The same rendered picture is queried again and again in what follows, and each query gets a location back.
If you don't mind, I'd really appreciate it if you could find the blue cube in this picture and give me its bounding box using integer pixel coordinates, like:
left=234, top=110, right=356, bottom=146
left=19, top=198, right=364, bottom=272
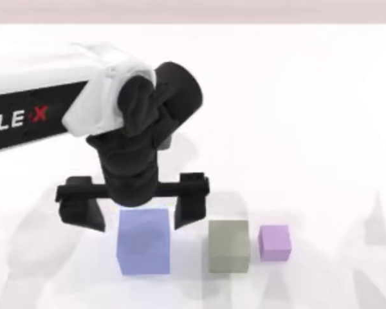
left=116, top=205, right=171, bottom=276

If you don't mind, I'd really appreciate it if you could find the small purple cube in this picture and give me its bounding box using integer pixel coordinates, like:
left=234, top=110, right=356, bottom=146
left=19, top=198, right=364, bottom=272
left=257, top=224, right=292, bottom=261

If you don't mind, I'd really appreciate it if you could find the grey-green cube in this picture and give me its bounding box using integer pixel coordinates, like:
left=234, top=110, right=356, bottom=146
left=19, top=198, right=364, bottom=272
left=207, top=219, right=250, bottom=274

